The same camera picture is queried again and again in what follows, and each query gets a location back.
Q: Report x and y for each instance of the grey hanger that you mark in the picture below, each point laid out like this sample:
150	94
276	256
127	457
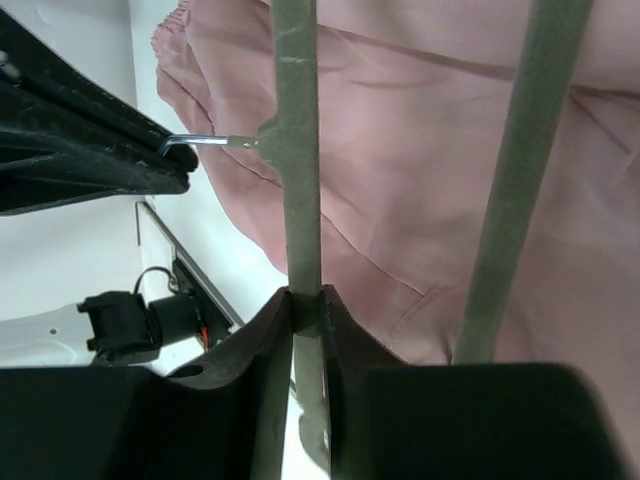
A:
289	142

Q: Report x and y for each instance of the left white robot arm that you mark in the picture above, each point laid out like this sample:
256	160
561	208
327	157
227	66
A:
53	259

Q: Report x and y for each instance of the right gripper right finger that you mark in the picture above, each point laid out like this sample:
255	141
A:
392	420

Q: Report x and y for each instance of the pink trousers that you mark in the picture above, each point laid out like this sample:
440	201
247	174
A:
413	100

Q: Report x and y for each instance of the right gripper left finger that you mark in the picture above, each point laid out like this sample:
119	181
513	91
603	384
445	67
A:
220	416

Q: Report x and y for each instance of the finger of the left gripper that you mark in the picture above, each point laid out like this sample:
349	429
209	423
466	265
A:
66	140

